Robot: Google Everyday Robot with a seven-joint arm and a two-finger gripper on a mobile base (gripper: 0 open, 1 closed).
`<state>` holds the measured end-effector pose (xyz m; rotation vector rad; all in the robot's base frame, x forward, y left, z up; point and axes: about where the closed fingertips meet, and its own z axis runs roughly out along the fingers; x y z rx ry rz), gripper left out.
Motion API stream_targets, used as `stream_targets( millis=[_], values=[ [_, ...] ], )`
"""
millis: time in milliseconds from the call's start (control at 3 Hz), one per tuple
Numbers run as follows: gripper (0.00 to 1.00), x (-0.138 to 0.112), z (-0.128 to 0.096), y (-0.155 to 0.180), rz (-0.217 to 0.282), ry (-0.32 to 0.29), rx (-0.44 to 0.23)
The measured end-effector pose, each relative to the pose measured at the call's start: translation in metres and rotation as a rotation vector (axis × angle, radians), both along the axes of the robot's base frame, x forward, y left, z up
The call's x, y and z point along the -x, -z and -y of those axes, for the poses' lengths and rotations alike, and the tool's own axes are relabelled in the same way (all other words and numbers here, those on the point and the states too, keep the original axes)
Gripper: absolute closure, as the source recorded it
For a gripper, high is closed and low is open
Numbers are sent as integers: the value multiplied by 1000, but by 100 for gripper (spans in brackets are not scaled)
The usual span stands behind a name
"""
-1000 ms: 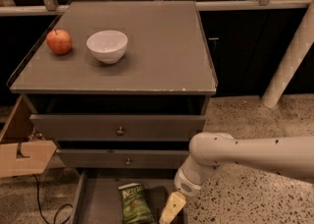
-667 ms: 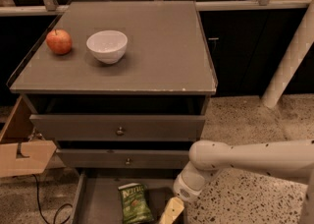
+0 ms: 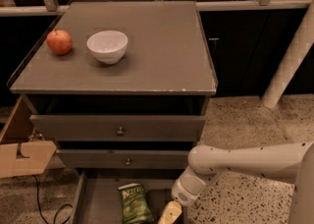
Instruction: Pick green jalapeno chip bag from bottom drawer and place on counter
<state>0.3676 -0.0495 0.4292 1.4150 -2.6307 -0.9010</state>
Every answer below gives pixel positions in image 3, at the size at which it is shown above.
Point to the red apple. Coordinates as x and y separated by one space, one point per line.
59 41

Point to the green jalapeno chip bag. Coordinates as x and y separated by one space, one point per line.
134 205

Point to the grey drawer cabinet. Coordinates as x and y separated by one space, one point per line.
126 104

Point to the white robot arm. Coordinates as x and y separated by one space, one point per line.
291 163

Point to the grey top drawer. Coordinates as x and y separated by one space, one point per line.
119 127

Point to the white ceramic bowl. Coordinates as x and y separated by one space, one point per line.
108 46

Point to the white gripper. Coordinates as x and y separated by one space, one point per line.
181 194

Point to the brown cardboard box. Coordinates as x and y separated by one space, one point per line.
21 153

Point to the grey drawer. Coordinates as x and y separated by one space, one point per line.
119 127
98 200
123 159

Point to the grey bottom drawer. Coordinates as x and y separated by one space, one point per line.
98 200

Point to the grey middle drawer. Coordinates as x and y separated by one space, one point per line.
123 159

